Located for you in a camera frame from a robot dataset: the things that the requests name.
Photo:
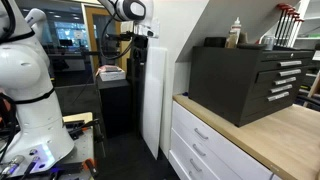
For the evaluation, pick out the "black pedestal stand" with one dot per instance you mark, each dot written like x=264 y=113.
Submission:
x=115 y=100

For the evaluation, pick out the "white drawer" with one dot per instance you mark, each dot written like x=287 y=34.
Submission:
x=189 y=161
x=177 y=166
x=221 y=156

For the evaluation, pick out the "white leaning board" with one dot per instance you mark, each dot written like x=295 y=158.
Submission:
x=153 y=98

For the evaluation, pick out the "silver metal can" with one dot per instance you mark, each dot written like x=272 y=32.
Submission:
x=268 y=40

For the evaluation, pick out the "wooden robot mounting table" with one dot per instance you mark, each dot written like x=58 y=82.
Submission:
x=78 y=143

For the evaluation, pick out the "black tool cabinet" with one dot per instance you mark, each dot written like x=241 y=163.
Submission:
x=244 y=85

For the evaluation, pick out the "white top drawer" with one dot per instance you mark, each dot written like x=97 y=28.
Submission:
x=221 y=156

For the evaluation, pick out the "white pink box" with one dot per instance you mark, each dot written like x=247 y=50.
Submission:
x=111 y=73

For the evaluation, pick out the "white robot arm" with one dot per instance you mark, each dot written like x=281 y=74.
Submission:
x=27 y=93

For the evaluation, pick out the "red handled bar clamps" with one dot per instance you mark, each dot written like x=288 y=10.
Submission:
x=289 y=19

